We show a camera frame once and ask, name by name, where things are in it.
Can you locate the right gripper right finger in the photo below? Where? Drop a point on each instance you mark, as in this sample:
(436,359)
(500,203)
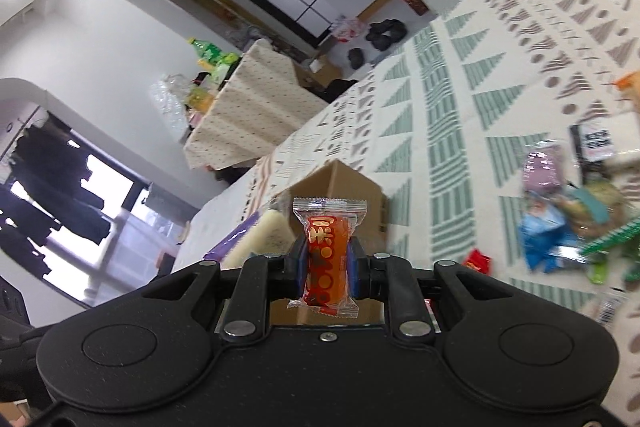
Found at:
(358,270)

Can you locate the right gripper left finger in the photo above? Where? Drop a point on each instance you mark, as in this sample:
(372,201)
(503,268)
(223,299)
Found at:
(296,268)

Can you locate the purple white wafer packet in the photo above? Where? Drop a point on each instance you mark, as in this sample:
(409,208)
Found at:
(263,233)

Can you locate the red orange candy packet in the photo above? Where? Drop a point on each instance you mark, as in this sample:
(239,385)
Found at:
(328,225)

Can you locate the red chocolate bar packet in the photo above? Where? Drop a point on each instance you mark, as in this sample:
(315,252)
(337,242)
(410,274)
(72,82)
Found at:
(479,262)

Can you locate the blue snack packet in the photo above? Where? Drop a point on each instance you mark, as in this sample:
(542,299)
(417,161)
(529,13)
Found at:
(548,242)

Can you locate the teal banded biscuit packet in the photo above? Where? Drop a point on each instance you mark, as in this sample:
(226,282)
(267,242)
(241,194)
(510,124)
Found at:
(593,209)

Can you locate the green snack packet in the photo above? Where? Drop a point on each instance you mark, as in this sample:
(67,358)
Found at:
(596,252)

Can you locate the patterned bed blanket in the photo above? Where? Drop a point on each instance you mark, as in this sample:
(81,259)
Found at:
(444,123)

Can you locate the table with dotted cloth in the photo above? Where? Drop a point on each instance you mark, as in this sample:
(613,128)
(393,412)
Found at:
(260,106)

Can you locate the purple mochi packet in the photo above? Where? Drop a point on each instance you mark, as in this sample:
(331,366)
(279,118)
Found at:
(543,169)

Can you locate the single black slipper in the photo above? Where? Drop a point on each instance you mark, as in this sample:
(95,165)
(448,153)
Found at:
(355,57)

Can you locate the green soda bottle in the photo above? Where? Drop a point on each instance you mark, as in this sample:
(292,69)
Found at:
(212,59)

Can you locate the black shoes pile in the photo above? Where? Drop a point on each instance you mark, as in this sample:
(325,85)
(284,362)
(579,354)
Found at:
(385,34)

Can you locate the red white plastic bag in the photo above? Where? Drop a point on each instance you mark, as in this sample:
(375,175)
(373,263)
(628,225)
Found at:
(345,29)

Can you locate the hanging dark clothes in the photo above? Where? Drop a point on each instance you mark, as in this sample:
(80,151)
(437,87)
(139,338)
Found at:
(51,172)

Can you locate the small silver candy packet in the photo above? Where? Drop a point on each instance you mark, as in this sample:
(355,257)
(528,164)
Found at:
(608,304)

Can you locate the black white cake packet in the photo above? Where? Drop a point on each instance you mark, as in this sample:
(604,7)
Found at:
(613,141)

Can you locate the orange rice cracker packet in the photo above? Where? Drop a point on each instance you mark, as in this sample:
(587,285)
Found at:
(629,85)

